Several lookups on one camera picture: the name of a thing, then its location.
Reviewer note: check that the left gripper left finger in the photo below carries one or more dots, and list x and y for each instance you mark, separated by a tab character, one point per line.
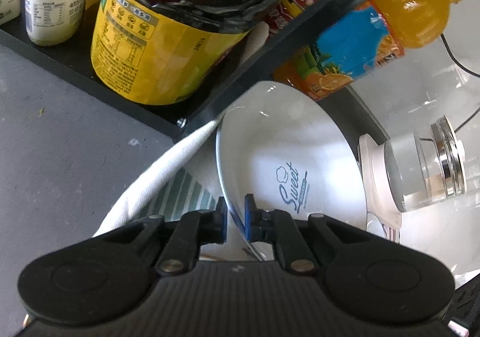
186	237

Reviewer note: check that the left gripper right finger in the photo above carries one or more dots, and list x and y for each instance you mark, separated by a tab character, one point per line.
281	231

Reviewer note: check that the white Sweet print deep plate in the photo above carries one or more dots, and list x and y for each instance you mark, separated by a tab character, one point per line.
276	144

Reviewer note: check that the patterned fringed table mat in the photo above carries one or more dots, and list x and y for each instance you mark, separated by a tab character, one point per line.
185	178

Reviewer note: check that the beige kettle base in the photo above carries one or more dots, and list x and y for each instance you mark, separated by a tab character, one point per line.
383	217

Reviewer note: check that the black metal spice rack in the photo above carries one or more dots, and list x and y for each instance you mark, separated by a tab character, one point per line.
228	80

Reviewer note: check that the large soy sauce bottle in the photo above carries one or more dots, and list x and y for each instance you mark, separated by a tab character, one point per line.
157	52

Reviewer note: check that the orange juice bottle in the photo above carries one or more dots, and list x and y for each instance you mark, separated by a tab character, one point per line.
372	35

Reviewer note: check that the glass kettle with beige handle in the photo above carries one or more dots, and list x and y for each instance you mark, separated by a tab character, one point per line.
425	167

